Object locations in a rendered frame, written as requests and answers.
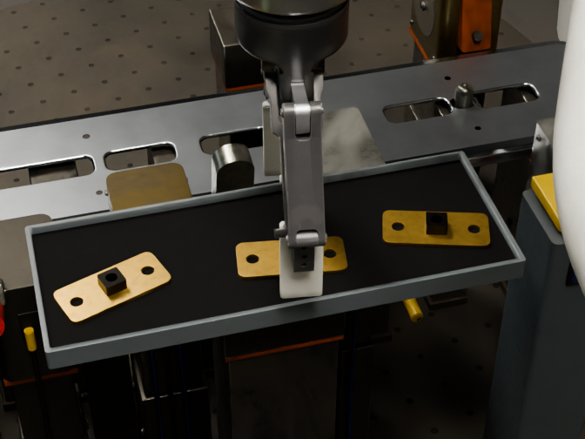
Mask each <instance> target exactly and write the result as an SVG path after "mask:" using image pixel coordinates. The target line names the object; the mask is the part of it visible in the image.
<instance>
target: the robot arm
mask: <svg viewBox="0 0 585 439"><path fill-rule="evenodd" d="M348 20H349V0H234V22H235V35H236V38H237V40H238V42H239V44H240V45H241V47H242V48H243V49H244V50H245V51H247V52H248V53H249V54H251V55H252V56H254V57H256V58H258V59H260V60H261V74H262V75H263V79H264V83H265V85H264V89H263V93H264V95H265V97H266V99H269V101H265V102H264V103H262V107H263V155H264V175H265V176H278V175H281V178H282V192H283V206H284V219H285V221H281V223H279V228H277V229H274V237H275V238H279V291H280V298H282V299H287V298H299V297H311V296H321V295H322V282H323V246H325V245H326V241H327V234H326V228H325V206H324V183H323V161H322V138H321V130H322V127H323V122H322V114H323V112H324V111H323V106H321V93H322V91H323V90H324V77H323V70H322V68H315V67H317V66H318V64H319V62H320V61H322V60H323V59H325V58H327V57H330V56H332V54H334V53H335V52H336V51H338V50H339V49H340V48H341V46H342V45H343V44H344V42H345V41H346V38H347V34H348ZM553 181H554V190H555V203H556V208H557V212H558V218H559V222H560V227H561V233H562V237H563V240H564V243H565V246H566V249H567V252H568V257H569V259H570V262H571V265H572V267H573V269H574V272H575V276H576V278H577V280H578V282H579V285H580V287H581V290H582V292H583V295H584V297H585V0H573V1H572V7H571V13H570V19H569V25H568V35H567V41H566V47H565V52H564V59H563V65H562V70H561V81H560V87H559V93H558V99H557V106H556V113H555V125H554V136H553Z"/></svg>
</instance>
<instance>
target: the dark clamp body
mask: <svg viewBox="0 0 585 439"><path fill-rule="evenodd" d="M47 222H52V219H51V217H50V216H49V215H47V214H43V213H40V214H33V215H29V216H23V217H18V218H13V219H3V220H0V279H3V283H4V286H5V291H6V297H7V299H6V305H5V306H3V307H4V311H5V319H4V331H3V334H2V335H1V336H0V368H1V371H2V376H3V385H4V386H5V387H8V386H12V390H13V394H14V397H15V402H16V405H17V418H18V424H19V430H20V437H21V439H89V438H88V437H89V435H88V431H87V429H89V423H88V422H87V421H86V420H85V416H84V411H83V405H82V401H81V395H80V391H79V386H78V384H77V383H74V379H73V374H75V373H78V372H79V370H78V365H77V364H76V365H71V366H67V367H62V368H54V369H49V368H48V366H47V361H46V356H45V352H44V342H43V336H42V331H41V326H40V320H39V315H38V310H37V299H36V294H35V288H34V283H33V278H32V272H31V266H30V256H29V251H28V246H27V240H26V234H25V228H26V227H27V226H32V225H37V224H43V223H47Z"/></svg>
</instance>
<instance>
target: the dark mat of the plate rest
mask: <svg viewBox="0 0 585 439"><path fill-rule="evenodd" d="M324 206H325V228H326V234H327V237H332V236H337V237H340V238H342V239H343V243H344V248H345V253H346V261H347V270H346V271H345V272H343V273H336V274H323V282H322V295H321V296H323V295H329V294H336V293H341V292H345V291H351V290H355V289H360V288H364V287H373V286H378V285H382V284H387V283H391V282H396V281H401V280H409V279H413V278H419V277H423V276H428V275H432V274H441V273H445V272H450V271H454V270H459V269H464V268H469V267H477V266H481V265H486V264H491V263H495V262H500V261H505V260H513V259H516V258H515V256H514V254H513V252H512V251H511V249H510V247H509V245H508V243H507V242H506V240H505V239H504V237H503V235H502V233H501V231H500V229H499V227H498V226H497V225H496V223H495V221H494V219H493V217H492V215H491V214H490V212H489V210H488V208H487V207H486V205H485V203H484V201H483V200H482V198H481V196H480V194H479V193H478V191H477V189H476V188H475V186H474V183H473V182H472V180H471V179H470V177H469V176H468V174H467V171H466V170H465V168H464V166H463V164H462V163H461V161H460V160H455V161H449V162H444V163H439V164H434V165H424V166H419V167H415V168H409V169H404V170H399V171H394V172H384V173H380V174H374V175H369V176H364V177H359V178H354V179H345V180H340V181H334V182H329V183H325V184H324ZM388 210H394V211H422V212H448V213H484V214H486V215H487V217H488V224H489V234H490V245H489V247H487V248H466V247H415V246H390V245H387V244H385V243H384V242H383V225H382V217H383V212H385V211H388ZM281 221H285V219H284V206H283V192H282V191H279V192H270V193H265V194H260V195H254V196H250V197H244V198H239V199H230V200H225V201H220V202H215V203H210V204H204V205H199V206H190V207H185V208H180V209H175V210H170V211H164V212H160V213H150V214H145V215H140V216H135V217H130V218H125V219H115V220H110V221H105V222H100V223H95V224H89V225H85V226H75V227H71V228H65V229H60V230H55V231H50V232H45V233H35V234H32V235H31V236H32V241H33V246H34V252H35V257H36V263H37V272H38V278H39V283H40V288H41V294H42V299H43V304H44V314H45V319H46V325H47V330H48V336H49V341H50V347H51V348H55V347H61V346H65V345H70V344H74V343H79V342H84V341H92V340H96V339H101V338H106V337H111V336H115V335H120V334H129V333H133V332H137V331H142V330H146V329H152V328H160V327H164V326H169V325H174V324H179V323H183V322H188V321H196V320H201V319H205V318H210V317H214V316H220V315H224V314H232V313H237V312H242V311H246V310H251V309H255V308H260V307H269V306H273V305H278V304H283V303H287V302H292V301H300V300H305V299H310V298H314V297H319V296H311V297H299V298H287V299H282V298H280V291H279V277H276V278H264V279H252V280H243V279H241V278H240V277H239V273H238V264H237V255H236V246H237V245H238V244H240V243H246V242H259V241H271V240H279V238H275V237H274V229H277V228H279V223H281ZM146 252H147V253H152V254H153V255H154V256H155V257H156V258H157V260H158V261H159V262H160V263H161V265H162V266H163V267H164V268H165V269H166V271H167V272H168V273H169V274H170V276H171V282H170V283H169V284H167V285H165V286H163V287H161V288H158V289H156V290H154V291H152V292H150V293H148V294H145V295H143V296H140V297H138V298H137V299H135V300H133V301H129V302H127V303H125V304H123V305H121V306H119V307H116V308H113V309H112V310H110V311H108V312H105V313H103V314H101V315H99V316H96V317H94V318H92V319H90V320H87V321H85V322H83V323H80V324H73V323H71V322H70V320H69V319H68V318H67V316H66V315H65V313H64V312H63V310H62V309H61V308H60V306H59V305H58V304H57V303H56V301H55V300H54V293H55V292H56V291H57V290H58V289H60V288H63V287H66V286H69V285H70V284H72V283H75V282H77V281H79V280H82V279H84V278H86V277H89V276H91V275H93V274H96V273H98V272H101V271H103V270H105V269H106V268H109V267H112V266H115V265H117V264H118V263H121V262H123V261H125V260H128V259H130V258H132V257H135V256H137V255H139V254H141V253H146Z"/></svg>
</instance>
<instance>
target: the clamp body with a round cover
mask: <svg viewBox="0 0 585 439"><path fill-rule="evenodd" d="M106 187H107V190H105V191H104V194H105V196H108V200H109V208H110V212H112V211H117V210H123V209H128V208H133V207H138V206H148V205H153V204H157V203H163V202H168V201H173V200H178V199H188V198H192V193H191V190H190V187H189V185H188V178H187V177H186V176H185V171H184V168H183V166H182V165H180V164H177V163H167V164H162V165H152V166H147V167H141V168H136V169H130V170H125V171H120V172H113V173H111V174H109V175H108V176H107V178H106ZM130 355H131V367H132V374H133V379H134V381H135V395H136V402H135V408H136V410H137V412H138V421H139V422H138V434H139V439H212V427H211V419H212V414H211V412H210V402H209V388H208V384H207V381H206V378H205V372H204V370H203V366H202V354H201V342H200V341H192V342H187V343H183V344H178V345H174V346H170V347H164V348H156V349H152V350H147V351H143V352H138V353H134V354H130Z"/></svg>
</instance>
